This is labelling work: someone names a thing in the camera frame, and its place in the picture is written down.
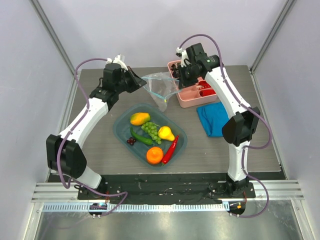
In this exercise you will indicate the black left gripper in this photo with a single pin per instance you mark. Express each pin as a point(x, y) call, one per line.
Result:
point(136, 82)

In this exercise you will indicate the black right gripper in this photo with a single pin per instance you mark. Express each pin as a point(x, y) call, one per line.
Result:
point(182, 75)

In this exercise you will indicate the clear zip top bag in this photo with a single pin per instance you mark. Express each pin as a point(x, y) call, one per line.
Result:
point(161, 86)

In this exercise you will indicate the yellow green mango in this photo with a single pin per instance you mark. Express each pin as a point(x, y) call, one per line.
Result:
point(140, 118)

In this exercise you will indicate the orange tangerine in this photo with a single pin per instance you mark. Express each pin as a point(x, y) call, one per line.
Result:
point(154, 155)

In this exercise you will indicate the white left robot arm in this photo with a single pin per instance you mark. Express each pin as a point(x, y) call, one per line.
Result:
point(64, 151)

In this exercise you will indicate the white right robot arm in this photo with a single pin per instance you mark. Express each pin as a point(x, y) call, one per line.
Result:
point(242, 118)

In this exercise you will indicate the pink divided organizer box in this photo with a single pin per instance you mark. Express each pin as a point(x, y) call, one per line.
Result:
point(190, 97)

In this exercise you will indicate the red item in organizer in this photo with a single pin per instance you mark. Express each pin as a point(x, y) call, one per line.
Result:
point(204, 88)

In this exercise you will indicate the green grape bunch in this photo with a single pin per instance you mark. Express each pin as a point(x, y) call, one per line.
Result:
point(152, 130)

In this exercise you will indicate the blue folded cloth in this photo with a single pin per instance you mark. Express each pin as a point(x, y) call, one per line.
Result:
point(212, 118)

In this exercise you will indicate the green chili pepper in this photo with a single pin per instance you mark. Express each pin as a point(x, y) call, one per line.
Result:
point(140, 138)

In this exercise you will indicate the clear blue plastic tray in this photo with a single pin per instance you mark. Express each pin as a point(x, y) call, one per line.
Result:
point(123, 130)

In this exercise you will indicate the yellow pear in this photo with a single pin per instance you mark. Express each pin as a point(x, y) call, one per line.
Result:
point(165, 133)

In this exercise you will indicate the dark red cherry cluster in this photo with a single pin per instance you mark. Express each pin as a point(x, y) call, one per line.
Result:
point(131, 141)

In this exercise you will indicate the red chili pepper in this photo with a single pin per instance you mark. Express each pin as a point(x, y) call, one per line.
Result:
point(168, 155)

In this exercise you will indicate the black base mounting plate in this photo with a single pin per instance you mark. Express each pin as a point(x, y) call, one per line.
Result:
point(175, 189)

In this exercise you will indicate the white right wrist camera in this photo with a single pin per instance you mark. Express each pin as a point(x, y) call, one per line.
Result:
point(182, 54)

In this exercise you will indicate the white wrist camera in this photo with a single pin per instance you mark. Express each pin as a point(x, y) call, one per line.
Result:
point(182, 54)
point(119, 59)

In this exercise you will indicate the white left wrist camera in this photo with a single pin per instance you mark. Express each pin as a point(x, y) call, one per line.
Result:
point(119, 59)

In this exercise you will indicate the aluminium front rail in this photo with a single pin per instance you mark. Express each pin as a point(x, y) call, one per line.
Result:
point(55, 198)

